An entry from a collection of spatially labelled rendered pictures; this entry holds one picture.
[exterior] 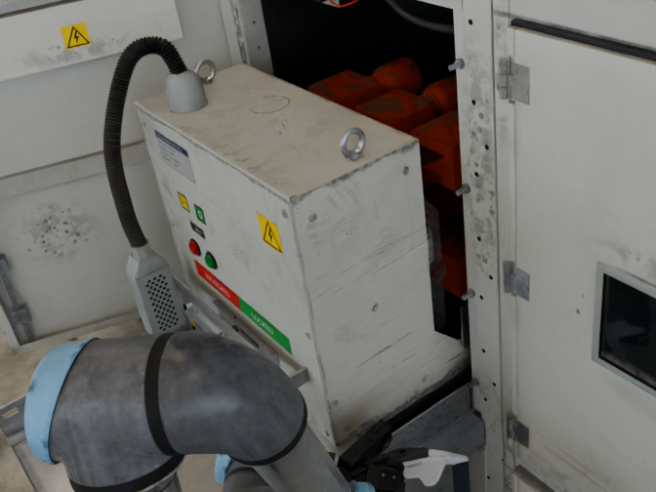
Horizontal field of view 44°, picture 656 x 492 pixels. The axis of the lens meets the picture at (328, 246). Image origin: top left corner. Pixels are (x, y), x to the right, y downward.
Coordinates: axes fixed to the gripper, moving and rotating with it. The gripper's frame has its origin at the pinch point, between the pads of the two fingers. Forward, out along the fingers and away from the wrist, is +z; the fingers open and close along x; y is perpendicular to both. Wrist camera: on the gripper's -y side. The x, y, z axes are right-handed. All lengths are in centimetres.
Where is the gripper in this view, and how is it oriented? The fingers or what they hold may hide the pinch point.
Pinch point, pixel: (459, 491)
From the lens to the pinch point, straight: 125.9
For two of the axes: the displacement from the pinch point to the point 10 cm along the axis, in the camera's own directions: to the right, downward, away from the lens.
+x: 1.1, -8.3, -5.4
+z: 9.8, 1.7, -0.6
